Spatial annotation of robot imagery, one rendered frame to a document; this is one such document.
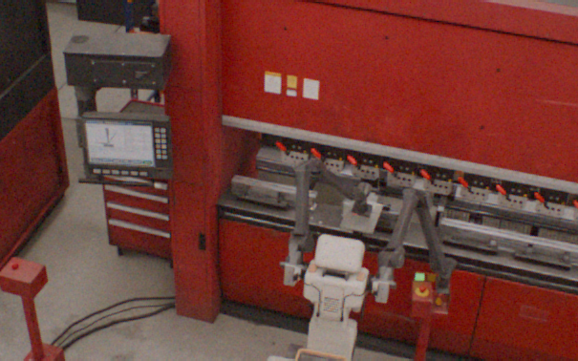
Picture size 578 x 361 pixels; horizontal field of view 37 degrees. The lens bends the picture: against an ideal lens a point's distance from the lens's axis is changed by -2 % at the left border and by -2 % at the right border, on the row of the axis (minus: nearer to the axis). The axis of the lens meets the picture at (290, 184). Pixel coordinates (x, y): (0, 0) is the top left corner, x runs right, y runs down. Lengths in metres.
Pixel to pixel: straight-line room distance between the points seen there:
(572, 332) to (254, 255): 1.87
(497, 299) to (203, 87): 1.99
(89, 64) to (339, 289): 1.64
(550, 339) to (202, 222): 2.09
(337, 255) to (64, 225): 2.92
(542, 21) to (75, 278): 3.45
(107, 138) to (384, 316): 1.92
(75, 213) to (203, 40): 2.49
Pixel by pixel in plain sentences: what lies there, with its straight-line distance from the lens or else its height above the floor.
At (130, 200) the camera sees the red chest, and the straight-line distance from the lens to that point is 5.67.
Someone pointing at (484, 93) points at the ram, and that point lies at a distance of 4.38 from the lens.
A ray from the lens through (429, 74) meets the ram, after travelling 4.38.
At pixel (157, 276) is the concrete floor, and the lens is 5.90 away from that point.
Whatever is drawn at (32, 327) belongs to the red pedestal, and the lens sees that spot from 5.07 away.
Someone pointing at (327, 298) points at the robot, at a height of 1.14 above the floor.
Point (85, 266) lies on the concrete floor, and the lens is 6.04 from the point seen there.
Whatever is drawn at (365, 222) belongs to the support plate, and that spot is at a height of 1.00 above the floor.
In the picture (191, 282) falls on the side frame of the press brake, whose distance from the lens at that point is 5.35.
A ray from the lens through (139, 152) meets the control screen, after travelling 4.54.
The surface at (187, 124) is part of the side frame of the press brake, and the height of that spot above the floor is 1.43.
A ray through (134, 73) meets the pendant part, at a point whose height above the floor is 1.85.
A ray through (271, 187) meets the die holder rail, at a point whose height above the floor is 0.97.
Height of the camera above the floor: 3.84
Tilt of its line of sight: 35 degrees down
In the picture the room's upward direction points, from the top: 2 degrees clockwise
